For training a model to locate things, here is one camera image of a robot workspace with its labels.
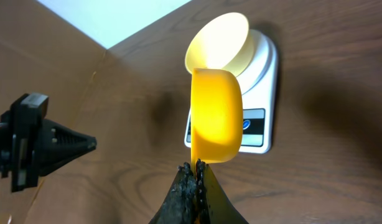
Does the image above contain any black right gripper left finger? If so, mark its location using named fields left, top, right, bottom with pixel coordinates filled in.
left=149, top=162, right=197, bottom=224

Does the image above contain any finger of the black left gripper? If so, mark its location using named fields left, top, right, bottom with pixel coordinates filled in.
left=38, top=119, right=97, bottom=177

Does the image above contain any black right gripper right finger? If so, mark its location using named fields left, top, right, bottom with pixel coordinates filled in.
left=196, top=159, right=248, bottom=224

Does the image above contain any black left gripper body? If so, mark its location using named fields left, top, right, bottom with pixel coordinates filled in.
left=0, top=93, right=49, bottom=192

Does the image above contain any yellow measuring scoop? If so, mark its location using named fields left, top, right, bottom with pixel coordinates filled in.
left=190, top=68, right=243, bottom=170

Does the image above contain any white digital kitchen scale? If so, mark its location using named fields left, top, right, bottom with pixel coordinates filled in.
left=184, top=29, right=279, bottom=155

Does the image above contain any yellow bowl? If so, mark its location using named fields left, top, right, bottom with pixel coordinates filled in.
left=185, top=12, right=256, bottom=77

